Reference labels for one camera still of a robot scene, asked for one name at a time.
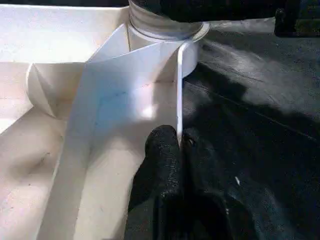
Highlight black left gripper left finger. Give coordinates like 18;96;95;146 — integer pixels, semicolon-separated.
124;125;185;240

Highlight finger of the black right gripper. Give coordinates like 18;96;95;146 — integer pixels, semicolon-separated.
131;0;281;24

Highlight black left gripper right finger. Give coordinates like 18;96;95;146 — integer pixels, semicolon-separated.
183;127;261;240

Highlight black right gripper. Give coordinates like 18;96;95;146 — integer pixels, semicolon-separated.
274;0;320;38

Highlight white plastic table leg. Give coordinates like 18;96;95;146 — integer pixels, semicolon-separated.
128;0;207;42

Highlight white plastic table top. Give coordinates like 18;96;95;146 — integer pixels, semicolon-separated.
0;4;211;240

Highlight black work mat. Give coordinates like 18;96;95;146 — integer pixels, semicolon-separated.
180;17;320;240

